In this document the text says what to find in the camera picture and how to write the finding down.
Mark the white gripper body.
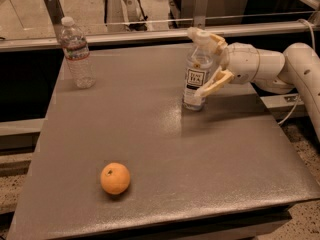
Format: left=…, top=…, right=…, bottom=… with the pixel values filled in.
left=220, top=43, right=260, bottom=84

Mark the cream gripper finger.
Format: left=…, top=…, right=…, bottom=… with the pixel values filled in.
left=187, top=27, right=227, bottom=55
left=194, top=67, right=234, bottom=97

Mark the blue label plastic bottle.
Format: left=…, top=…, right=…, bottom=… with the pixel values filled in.
left=183, top=42, right=213, bottom=111

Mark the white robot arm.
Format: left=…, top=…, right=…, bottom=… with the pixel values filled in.
left=187, top=27, right=320, bottom=138

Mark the clear water bottle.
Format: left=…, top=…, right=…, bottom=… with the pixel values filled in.
left=59, top=16, right=96, bottom=89

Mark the orange fruit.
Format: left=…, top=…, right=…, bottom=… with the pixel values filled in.
left=100, top=163, right=131, bottom=195

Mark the grey metal rail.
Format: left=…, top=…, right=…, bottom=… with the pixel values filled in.
left=0, top=20, right=309, bottom=52

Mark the right grey metal bracket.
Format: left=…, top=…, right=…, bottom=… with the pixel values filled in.
left=193, top=0, right=208, bottom=29

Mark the grey metal bracket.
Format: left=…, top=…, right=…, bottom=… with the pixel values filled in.
left=43, top=0, right=64, bottom=38
left=193, top=0, right=208, bottom=29

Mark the left grey metal bracket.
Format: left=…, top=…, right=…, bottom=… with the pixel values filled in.
left=43, top=0, right=64, bottom=38

